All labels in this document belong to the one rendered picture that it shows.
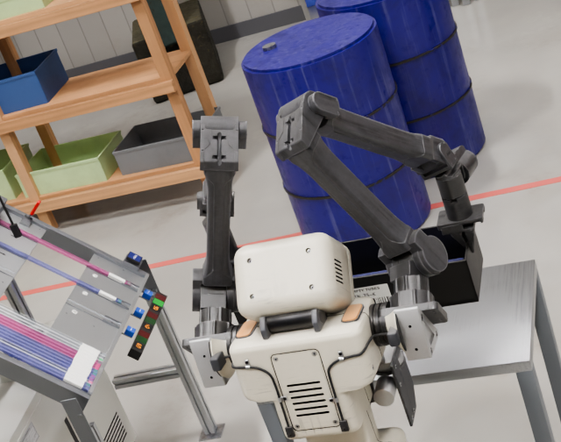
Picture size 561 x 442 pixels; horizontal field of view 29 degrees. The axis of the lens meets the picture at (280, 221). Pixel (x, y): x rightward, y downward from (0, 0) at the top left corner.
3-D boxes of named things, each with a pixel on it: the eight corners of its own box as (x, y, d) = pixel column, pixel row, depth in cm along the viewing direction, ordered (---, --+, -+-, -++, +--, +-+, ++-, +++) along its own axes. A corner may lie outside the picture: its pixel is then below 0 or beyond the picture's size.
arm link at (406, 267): (390, 289, 219) (410, 281, 215) (387, 242, 223) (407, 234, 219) (422, 300, 224) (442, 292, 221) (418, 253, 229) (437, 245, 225)
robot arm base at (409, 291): (377, 317, 214) (436, 308, 210) (375, 278, 217) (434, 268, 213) (390, 330, 221) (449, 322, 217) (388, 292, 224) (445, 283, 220)
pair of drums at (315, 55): (495, 117, 582) (450, -57, 542) (453, 245, 477) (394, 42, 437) (355, 141, 615) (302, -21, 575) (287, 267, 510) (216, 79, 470)
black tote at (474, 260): (244, 337, 263) (227, 299, 258) (259, 295, 277) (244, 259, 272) (479, 302, 244) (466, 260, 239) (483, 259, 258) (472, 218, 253)
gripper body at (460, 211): (441, 217, 248) (432, 189, 245) (486, 210, 244) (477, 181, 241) (438, 232, 242) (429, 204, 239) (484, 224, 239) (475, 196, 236)
